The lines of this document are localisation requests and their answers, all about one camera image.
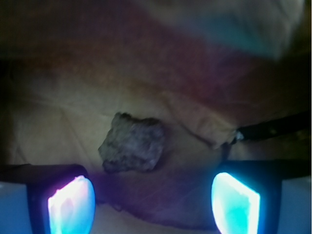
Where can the grey brown rock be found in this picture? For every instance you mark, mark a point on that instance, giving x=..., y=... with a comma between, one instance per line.
x=132, y=144

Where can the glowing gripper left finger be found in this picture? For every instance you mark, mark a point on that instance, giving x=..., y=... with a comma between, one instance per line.
x=46, y=199

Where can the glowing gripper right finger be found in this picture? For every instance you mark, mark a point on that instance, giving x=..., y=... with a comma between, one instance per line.
x=263, y=197

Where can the brown paper bag bin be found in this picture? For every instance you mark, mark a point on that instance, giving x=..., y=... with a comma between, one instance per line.
x=203, y=68

